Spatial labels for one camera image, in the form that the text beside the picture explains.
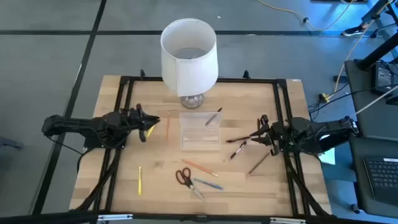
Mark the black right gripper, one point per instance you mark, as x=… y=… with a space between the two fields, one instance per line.
x=280 y=133

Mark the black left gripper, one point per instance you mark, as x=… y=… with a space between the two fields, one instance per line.
x=130 y=120

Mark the yellow highlighter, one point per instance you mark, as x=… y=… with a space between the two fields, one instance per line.
x=151 y=130
x=140 y=182

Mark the black and clear pen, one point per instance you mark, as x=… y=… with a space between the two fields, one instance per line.
x=237 y=151

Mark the orange pencil yellow eraser cap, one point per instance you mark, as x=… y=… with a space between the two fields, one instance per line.
x=199 y=167

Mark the blue ballpoint pen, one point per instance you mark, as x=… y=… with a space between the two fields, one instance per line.
x=208 y=183

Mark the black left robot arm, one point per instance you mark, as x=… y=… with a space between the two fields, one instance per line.
x=77 y=124

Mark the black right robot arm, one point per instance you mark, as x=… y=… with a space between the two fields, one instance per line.
x=311 y=130

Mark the clear plastic supply box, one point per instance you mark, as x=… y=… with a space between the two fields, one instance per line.
x=199 y=137

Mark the black table clamp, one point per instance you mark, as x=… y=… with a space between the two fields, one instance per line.
x=142 y=73
x=246 y=74

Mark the white-shaded glass table lamp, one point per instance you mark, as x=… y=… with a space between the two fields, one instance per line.
x=189 y=71

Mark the yellow power plug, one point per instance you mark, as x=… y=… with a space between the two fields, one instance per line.
x=325 y=98

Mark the black laptop desk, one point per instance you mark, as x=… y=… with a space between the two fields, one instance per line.
x=357 y=186

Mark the black beam with silver brackets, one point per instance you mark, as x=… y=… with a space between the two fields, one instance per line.
x=199 y=217

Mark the black side table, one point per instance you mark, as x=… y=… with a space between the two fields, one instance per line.
x=367 y=81

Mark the black laptop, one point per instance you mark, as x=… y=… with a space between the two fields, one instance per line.
x=382 y=177

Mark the black power adapter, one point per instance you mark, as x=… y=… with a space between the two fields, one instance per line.
x=384 y=77

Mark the person's shoe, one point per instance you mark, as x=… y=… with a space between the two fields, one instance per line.
x=353 y=31

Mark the black stand leg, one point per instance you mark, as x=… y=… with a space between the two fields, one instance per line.
x=377 y=54

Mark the black aluminium table frame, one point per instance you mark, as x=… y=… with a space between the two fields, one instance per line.
x=143 y=79

